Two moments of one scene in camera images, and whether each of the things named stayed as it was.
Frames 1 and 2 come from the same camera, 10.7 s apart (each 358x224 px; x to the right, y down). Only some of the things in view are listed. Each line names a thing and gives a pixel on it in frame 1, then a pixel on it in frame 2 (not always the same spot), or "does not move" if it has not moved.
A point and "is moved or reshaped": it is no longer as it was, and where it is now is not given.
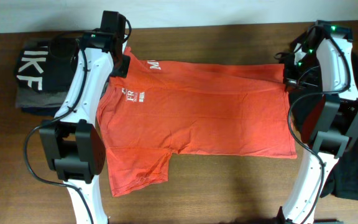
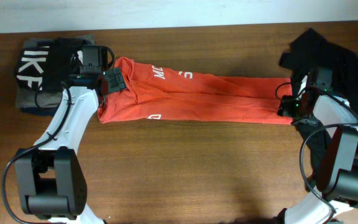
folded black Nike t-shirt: x=48 y=64 does not move
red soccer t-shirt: x=164 y=108 is moved or reshaped
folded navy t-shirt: x=48 y=111 does not move
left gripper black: x=122 y=70 → x=115 y=79
